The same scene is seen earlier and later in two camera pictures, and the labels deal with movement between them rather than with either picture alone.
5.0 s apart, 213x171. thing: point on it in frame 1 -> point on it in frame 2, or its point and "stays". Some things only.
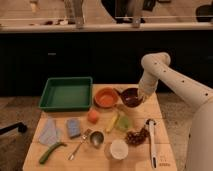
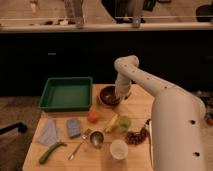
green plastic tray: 66,93 stays
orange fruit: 92,116 stays
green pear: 124,122 stays
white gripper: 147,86 -> 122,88
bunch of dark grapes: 137,138 stays
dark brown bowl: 130,97 -> 108,96
